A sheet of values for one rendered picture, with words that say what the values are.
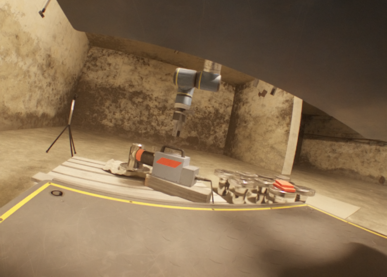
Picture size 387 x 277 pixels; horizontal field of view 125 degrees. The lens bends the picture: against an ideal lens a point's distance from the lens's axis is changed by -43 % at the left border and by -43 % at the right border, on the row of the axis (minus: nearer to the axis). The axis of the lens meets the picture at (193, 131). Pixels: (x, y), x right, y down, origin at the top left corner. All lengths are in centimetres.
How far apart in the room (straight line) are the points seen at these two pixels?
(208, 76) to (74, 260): 97
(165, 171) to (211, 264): 90
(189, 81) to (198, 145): 587
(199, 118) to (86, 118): 413
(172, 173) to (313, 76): 103
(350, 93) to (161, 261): 36
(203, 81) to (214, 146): 616
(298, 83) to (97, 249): 37
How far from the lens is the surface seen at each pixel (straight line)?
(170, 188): 115
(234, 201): 162
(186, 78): 103
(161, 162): 116
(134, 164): 145
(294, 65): 20
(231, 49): 18
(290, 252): 43
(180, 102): 115
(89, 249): 31
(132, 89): 636
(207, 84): 101
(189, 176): 110
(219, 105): 716
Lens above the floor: 55
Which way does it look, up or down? 1 degrees up
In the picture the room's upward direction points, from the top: 11 degrees clockwise
